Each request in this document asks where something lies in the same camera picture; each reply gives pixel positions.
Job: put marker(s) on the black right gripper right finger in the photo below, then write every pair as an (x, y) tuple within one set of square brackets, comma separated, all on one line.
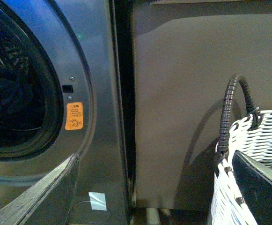
[(255, 183)]

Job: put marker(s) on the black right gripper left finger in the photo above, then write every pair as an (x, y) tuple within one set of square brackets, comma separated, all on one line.
[(47, 202)]

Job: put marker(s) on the dark blue garment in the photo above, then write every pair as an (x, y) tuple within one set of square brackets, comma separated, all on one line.
[(21, 109)]

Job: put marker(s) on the dark grey washing machine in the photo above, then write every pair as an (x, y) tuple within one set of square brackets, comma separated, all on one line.
[(71, 46)]

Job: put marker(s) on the white woven laundry basket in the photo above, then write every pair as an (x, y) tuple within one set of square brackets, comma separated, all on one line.
[(228, 206)]

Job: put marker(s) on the silver tape patch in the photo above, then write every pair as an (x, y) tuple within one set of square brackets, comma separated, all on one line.
[(97, 201)]

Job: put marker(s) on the orange warning sticker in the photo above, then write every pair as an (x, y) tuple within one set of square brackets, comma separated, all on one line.
[(74, 116)]

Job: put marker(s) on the dark wrapped basket handle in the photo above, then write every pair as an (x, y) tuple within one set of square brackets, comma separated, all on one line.
[(225, 122)]

